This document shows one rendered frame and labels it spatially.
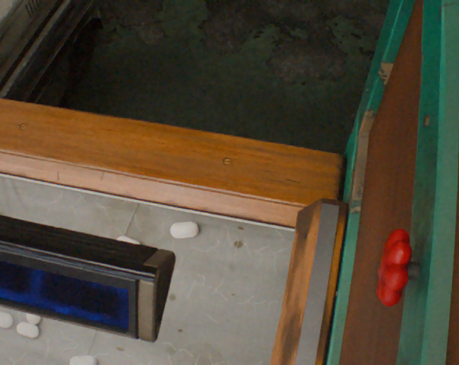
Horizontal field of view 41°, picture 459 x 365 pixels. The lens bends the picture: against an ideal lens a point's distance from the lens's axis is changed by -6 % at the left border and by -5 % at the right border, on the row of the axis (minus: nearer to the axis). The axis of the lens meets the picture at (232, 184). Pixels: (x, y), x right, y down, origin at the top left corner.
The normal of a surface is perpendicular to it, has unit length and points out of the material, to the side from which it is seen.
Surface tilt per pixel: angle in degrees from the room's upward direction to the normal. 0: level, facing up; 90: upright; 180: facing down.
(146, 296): 58
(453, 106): 0
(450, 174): 0
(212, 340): 0
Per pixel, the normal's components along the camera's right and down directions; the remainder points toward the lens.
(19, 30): 0.88, 0.40
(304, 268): -0.90, -0.32
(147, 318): -0.16, 0.51
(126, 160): 0.00, -0.44
